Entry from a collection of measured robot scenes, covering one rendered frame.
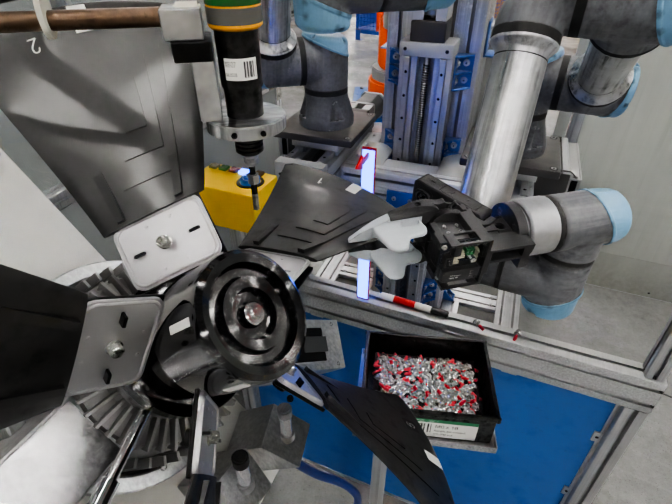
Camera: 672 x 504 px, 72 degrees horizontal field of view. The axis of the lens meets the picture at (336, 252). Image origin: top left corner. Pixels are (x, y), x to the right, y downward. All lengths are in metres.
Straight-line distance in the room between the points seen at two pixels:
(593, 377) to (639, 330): 1.54
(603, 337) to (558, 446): 1.27
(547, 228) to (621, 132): 1.68
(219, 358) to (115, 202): 0.19
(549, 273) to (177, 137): 0.50
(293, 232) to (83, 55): 0.28
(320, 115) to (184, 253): 0.86
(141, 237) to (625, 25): 0.64
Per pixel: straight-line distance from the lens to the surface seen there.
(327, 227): 0.58
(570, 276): 0.70
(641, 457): 2.03
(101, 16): 0.42
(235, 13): 0.39
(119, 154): 0.49
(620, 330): 2.46
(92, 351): 0.41
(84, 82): 0.53
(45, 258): 0.66
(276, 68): 1.21
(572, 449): 1.17
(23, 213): 0.68
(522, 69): 0.73
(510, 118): 0.72
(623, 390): 1.00
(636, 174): 2.36
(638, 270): 2.60
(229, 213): 0.95
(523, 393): 1.06
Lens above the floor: 1.50
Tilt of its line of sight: 36 degrees down
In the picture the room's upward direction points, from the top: straight up
